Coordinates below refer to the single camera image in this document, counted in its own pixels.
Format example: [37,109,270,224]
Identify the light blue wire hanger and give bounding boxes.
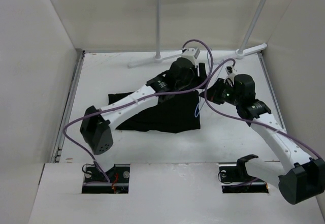
[193,48,229,118]

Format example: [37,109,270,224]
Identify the right aluminium table rail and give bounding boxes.
[257,52,286,130]

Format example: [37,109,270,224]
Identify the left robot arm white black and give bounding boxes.
[80,57,207,183]

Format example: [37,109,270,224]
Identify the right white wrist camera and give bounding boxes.
[224,66,236,87]

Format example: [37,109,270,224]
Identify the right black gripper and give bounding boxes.
[199,78,242,107]

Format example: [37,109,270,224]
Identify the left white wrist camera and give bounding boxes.
[180,47,200,66]

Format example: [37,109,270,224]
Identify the aluminium table rail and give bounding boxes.
[50,49,85,163]
[257,52,286,130]

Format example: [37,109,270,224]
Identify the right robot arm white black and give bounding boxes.
[200,74,324,205]

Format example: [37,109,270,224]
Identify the white clothes rack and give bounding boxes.
[127,0,267,69]

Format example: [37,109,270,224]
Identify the left aluminium table rail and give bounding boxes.
[50,49,85,163]

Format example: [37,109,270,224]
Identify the black trousers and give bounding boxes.
[117,90,201,134]

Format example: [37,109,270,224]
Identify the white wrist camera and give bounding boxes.
[180,47,200,66]
[224,66,236,87]

